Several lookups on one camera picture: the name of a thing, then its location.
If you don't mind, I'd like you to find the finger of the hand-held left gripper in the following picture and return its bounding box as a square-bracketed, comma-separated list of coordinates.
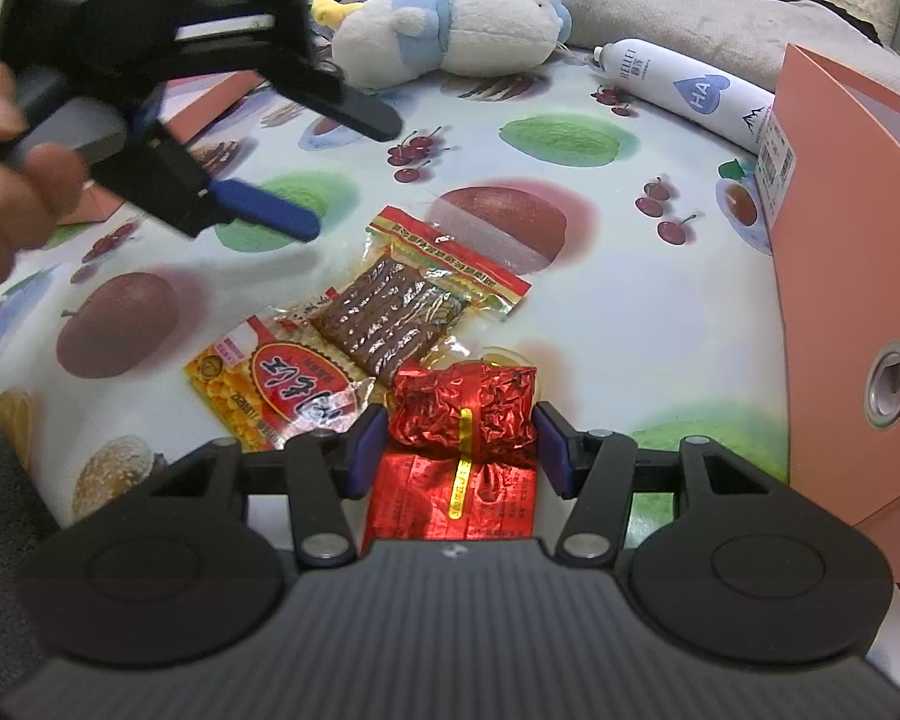
[90, 124, 320, 242]
[259, 52, 404, 142]

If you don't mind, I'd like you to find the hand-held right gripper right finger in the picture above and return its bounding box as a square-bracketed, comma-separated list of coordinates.
[532, 402, 779, 565]

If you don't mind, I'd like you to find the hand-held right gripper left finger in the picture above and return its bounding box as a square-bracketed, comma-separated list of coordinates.
[146, 403, 389, 567]

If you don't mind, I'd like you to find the red foil packet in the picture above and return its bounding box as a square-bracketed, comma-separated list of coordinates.
[361, 361, 541, 542]

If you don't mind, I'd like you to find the pink cardboard box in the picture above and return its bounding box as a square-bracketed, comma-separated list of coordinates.
[750, 43, 900, 533]

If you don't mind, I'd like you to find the person's left hand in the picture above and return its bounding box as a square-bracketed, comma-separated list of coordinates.
[0, 52, 95, 301]

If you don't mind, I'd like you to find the yellow snack packet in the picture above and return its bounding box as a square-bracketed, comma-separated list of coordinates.
[184, 300, 380, 451]

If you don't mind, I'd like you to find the pink box lid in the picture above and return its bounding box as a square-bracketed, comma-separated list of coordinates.
[56, 71, 271, 226]

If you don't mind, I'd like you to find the brown strips snack packet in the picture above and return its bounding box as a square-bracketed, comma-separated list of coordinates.
[307, 204, 533, 380]

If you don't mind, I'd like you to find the white and blue plush toy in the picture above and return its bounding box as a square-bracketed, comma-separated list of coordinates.
[311, 0, 575, 91]

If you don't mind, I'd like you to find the fruit printed sheet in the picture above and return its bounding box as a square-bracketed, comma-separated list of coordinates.
[0, 45, 900, 646]

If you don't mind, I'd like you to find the white tube packet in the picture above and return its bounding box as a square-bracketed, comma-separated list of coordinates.
[591, 37, 777, 158]

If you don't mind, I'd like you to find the grey blanket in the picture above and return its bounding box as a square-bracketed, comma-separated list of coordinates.
[555, 0, 900, 53]

